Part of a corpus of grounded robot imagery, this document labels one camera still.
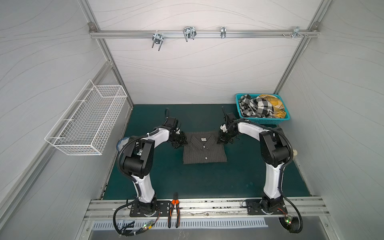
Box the grey pinstriped long sleeve shirt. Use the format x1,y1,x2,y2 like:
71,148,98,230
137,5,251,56
183,131,228,165

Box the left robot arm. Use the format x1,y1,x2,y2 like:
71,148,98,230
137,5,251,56
117,117,187,213

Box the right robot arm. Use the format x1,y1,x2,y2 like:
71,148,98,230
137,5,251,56
218,113,293,215

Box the black white checked shirt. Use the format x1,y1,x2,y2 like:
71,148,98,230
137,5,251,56
238,95,274,118

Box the teal plastic basket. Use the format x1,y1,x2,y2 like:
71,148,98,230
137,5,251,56
235,94,290,125

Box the yellow patterned shirt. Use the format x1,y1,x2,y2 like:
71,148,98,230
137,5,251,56
259,95,287,119

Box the blue white ceramic plate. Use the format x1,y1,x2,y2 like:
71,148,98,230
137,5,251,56
116,137,130,152

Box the orange black pliers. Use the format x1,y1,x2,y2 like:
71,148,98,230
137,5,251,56
168,192,181,229

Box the metal clamp hook left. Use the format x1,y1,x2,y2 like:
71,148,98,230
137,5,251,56
152,33,164,51

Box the metal clamp hook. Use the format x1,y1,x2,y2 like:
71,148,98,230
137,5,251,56
152,33,164,51
183,26,197,42

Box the metal clamp hook middle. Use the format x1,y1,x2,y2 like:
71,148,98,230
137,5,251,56
183,26,197,42

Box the white slotted vent strip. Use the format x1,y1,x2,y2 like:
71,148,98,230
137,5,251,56
92,217,269,231

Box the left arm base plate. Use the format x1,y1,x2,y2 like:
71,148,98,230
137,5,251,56
130,201,171,218

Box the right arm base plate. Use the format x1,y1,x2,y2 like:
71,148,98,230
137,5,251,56
245,198,288,216

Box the left black cable bundle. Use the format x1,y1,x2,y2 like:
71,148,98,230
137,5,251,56
112,199,160,237

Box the white wire wall basket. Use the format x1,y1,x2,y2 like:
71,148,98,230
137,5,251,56
45,80,127,156

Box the metal ring clip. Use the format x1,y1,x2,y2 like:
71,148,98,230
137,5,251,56
221,27,227,39

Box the right black cable loop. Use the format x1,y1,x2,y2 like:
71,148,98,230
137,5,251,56
278,194,304,234

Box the metal bracket hook right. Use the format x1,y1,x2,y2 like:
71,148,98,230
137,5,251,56
282,27,309,39

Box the aluminium crossbar rail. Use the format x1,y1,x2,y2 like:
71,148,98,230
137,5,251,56
90,29,321,39

